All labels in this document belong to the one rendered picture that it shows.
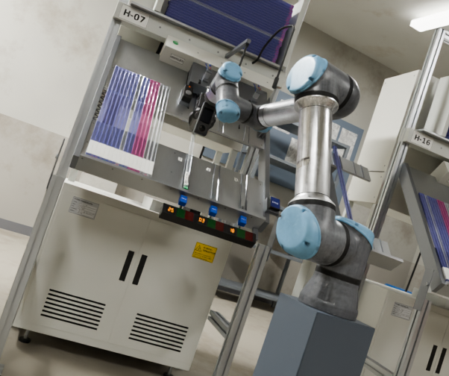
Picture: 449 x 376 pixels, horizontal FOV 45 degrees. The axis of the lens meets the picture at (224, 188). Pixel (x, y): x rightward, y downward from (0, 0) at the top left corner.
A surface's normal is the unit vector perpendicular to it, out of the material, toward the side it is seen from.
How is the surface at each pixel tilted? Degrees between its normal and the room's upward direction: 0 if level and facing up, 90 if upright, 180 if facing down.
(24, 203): 90
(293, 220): 97
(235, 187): 48
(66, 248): 90
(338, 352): 90
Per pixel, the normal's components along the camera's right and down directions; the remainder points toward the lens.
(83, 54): 0.39, 0.08
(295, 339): -0.86, -0.32
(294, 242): -0.77, -0.18
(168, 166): 0.41, -0.61
